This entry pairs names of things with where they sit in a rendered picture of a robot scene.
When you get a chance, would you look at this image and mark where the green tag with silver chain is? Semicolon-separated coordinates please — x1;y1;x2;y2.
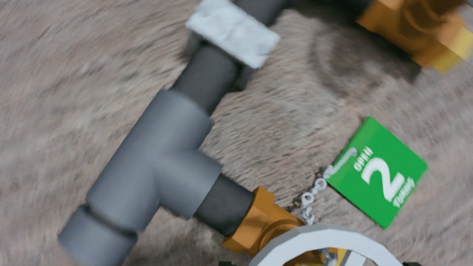
300;117;431;232

